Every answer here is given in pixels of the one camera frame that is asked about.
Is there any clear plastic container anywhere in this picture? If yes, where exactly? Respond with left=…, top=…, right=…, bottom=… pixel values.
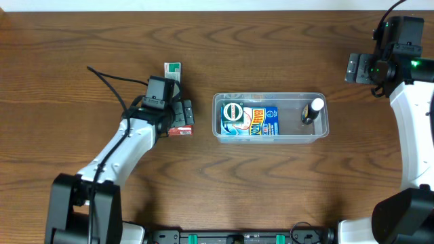
left=212, top=92, right=329, bottom=144

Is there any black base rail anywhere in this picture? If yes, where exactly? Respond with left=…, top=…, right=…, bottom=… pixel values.
left=143, top=227, right=338, bottom=244

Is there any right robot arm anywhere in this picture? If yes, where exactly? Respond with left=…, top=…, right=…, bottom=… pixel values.
left=337, top=16, right=433, bottom=243

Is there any blue Kool Fever box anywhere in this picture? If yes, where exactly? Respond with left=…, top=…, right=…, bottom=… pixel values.
left=220, top=106, right=279, bottom=136

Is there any red Panadol box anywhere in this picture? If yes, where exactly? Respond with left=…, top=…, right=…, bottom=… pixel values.
left=169, top=125, right=193, bottom=137

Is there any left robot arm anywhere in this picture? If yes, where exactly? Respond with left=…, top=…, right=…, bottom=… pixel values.
left=44, top=76, right=194, bottom=244

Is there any white green Panadol box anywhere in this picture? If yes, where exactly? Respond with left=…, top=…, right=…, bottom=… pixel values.
left=164, top=62, right=182, bottom=82

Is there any black bottle white cap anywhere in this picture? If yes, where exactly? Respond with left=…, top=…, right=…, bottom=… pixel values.
left=301, top=98, right=325, bottom=125

